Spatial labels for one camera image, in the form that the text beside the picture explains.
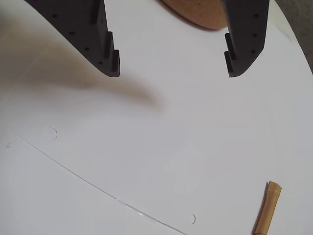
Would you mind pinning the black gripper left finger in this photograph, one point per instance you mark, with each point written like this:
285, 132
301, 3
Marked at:
80, 29

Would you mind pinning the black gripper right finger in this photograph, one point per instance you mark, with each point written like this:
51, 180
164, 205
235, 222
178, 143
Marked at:
247, 31

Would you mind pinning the tan bamboo pen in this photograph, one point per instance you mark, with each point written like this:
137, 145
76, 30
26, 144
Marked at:
267, 210

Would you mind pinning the brown cork pen holder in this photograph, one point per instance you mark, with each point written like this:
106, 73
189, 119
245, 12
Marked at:
195, 12

